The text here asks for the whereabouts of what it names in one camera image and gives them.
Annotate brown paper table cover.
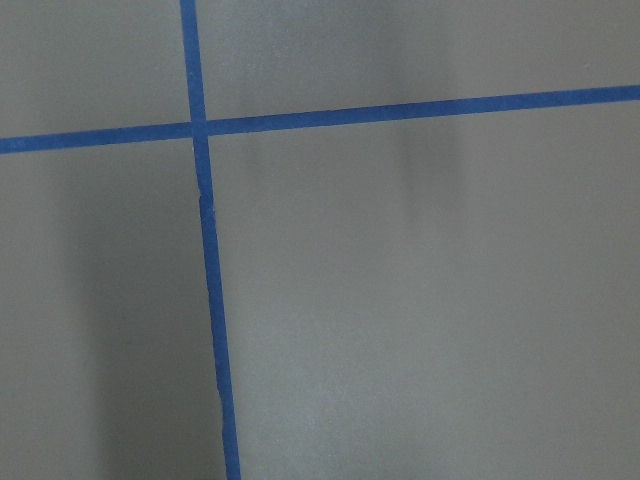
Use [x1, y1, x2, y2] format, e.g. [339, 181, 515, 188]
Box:
[1, 1, 639, 479]

